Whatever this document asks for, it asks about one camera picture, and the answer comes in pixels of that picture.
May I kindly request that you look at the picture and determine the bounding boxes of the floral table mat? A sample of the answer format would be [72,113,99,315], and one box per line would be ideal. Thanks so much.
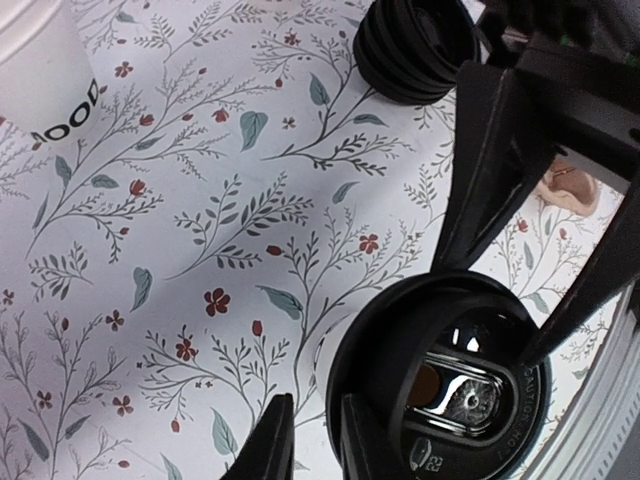
[0,0,631,480]

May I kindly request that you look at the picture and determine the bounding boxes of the stack of black lids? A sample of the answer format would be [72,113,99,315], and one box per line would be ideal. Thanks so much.
[353,0,481,106]

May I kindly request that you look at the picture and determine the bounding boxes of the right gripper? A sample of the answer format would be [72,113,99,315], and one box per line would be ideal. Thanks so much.
[432,1,639,270]

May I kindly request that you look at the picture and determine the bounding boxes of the aluminium front rail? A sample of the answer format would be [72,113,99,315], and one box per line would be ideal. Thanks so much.
[523,287,639,479]

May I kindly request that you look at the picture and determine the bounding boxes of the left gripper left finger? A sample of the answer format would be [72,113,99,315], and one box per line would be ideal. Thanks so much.
[221,394,295,480]

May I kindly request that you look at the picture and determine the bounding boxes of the brown cardboard cup carrier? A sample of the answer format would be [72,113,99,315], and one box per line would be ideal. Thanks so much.
[535,158,600,217]

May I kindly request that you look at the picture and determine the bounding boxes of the stack of white paper cups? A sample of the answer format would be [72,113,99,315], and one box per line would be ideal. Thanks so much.
[1,0,99,146]

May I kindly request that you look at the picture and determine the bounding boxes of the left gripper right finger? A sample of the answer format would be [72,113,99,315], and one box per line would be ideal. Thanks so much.
[341,394,400,480]

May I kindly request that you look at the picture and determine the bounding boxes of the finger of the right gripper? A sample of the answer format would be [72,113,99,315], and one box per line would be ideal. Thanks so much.
[519,176,639,366]

